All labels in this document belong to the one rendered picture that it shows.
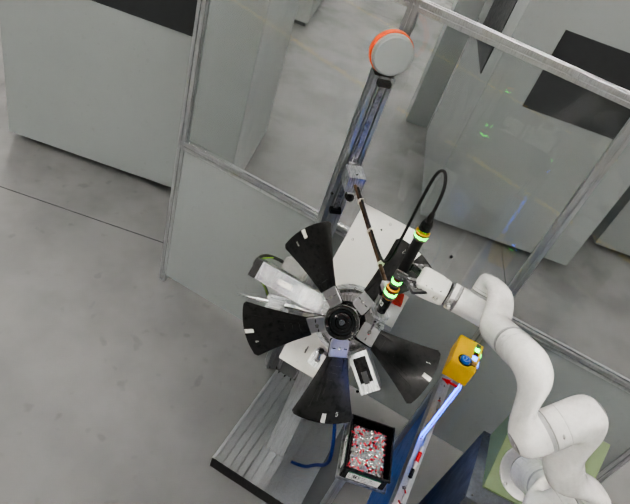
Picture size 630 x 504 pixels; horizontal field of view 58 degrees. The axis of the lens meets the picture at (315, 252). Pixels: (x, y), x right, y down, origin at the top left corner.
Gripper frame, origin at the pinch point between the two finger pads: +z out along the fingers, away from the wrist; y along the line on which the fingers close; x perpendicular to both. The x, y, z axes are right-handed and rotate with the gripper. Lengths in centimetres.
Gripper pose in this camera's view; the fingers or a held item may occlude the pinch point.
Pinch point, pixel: (403, 269)
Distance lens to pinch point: 177.5
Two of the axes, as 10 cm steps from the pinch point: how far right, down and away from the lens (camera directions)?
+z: -8.6, -4.8, 1.6
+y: 4.3, -5.1, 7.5
